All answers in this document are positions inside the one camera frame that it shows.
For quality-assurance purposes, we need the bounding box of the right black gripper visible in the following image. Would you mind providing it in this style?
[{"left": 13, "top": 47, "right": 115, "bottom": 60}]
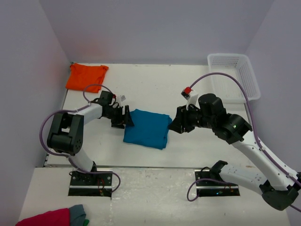
[{"left": 168, "top": 103, "right": 215, "bottom": 133}]

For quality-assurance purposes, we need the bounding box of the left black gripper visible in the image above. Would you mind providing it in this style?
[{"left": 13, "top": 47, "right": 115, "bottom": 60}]
[{"left": 103, "top": 105, "right": 134, "bottom": 129}]

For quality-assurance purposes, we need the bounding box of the blue t shirt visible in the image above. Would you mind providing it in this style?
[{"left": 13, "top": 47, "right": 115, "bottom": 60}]
[{"left": 123, "top": 109, "right": 172, "bottom": 150}]

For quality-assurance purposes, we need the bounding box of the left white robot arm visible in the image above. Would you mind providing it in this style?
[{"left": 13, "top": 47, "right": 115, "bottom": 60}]
[{"left": 46, "top": 91, "right": 134, "bottom": 185}]

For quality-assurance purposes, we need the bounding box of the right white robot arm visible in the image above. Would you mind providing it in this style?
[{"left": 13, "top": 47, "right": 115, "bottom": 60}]
[{"left": 169, "top": 92, "right": 301, "bottom": 211}]

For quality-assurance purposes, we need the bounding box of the white plastic basket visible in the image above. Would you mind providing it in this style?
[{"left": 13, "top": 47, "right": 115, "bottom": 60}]
[{"left": 207, "top": 53, "right": 261, "bottom": 104}]

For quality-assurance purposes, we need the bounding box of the orange folded t shirt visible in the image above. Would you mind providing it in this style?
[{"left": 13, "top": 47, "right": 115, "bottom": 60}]
[{"left": 65, "top": 63, "right": 109, "bottom": 91}]

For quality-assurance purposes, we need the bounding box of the grey t shirt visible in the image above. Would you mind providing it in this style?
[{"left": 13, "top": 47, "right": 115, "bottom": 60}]
[{"left": 69, "top": 204, "right": 86, "bottom": 226}]

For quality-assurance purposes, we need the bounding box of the green t shirt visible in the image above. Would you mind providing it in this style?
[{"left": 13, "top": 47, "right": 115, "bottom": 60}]
[{"left": 83, "top": 219, "right": 89, "bottom": 226}]

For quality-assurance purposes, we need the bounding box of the red t shirt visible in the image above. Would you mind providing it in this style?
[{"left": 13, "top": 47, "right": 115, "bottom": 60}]
[{"left": 16, "top": 208, "right": 70, "bottom": 226}]

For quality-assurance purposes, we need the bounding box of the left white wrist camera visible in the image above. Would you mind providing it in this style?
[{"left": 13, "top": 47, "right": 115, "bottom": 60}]
[{"left": 117, "top": 95, "right": 126, "bottom": 103}]

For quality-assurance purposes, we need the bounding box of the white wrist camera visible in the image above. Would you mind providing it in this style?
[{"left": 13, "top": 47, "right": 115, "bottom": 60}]
[
  {"left": 181, "top": 87, "right": 198, "bottom": 110},
  {"left": 117, "top": 95, "right": 126, "bottom": 103}
]

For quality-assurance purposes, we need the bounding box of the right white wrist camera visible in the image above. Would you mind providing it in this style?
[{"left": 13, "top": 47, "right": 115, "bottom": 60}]
[{"left": 181, "top": 87, "right": 198, "bottom": 110}]

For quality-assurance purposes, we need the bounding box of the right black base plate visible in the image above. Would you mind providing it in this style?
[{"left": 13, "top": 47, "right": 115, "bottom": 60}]
[{"left": 195, "top": 167, "right": 240, "bottom": 197}]

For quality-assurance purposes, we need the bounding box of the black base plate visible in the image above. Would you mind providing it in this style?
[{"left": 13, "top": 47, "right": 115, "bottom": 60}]
[
  {"left": 68, "top": 171, "right": 112, "bottom": 198},
  {"left": 195, "top": 167, "right": 240, "bottom": 197}
]

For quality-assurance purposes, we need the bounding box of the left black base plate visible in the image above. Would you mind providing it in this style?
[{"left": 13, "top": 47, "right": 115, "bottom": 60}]
[{"left": 68, "top": 171, "right": 112, "bottom": 198}]

